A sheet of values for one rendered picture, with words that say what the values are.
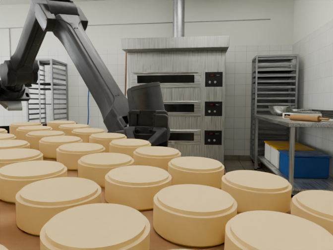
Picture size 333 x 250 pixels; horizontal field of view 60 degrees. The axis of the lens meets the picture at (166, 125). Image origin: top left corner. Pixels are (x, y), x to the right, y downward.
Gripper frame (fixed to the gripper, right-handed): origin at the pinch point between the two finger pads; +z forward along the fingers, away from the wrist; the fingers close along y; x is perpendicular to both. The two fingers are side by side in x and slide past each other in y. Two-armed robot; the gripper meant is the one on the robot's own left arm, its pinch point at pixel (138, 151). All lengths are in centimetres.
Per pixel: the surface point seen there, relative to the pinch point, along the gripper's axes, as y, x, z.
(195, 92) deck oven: -12, -12, -405
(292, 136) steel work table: 31, -103, -245
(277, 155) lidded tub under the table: 68, -116, -334
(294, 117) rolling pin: 15, -115, -279
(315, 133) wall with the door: 45, -181, -381
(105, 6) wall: -173, 160, -515
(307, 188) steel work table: 82, -122, -249
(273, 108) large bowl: 10, -121, -381
